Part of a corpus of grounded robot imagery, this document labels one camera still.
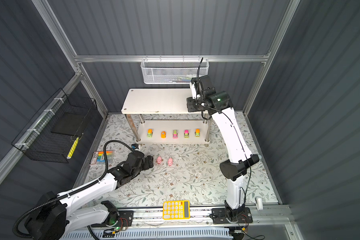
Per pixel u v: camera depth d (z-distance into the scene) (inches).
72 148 26.9
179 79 35.9
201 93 20.1
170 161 36.2
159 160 36.2
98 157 37.0
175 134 38.2
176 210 29.6
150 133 38.5
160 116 47.0
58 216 15.6
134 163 25.3
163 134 38.3
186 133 38.6
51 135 28.3
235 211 24.7
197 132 38.7
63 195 17.3
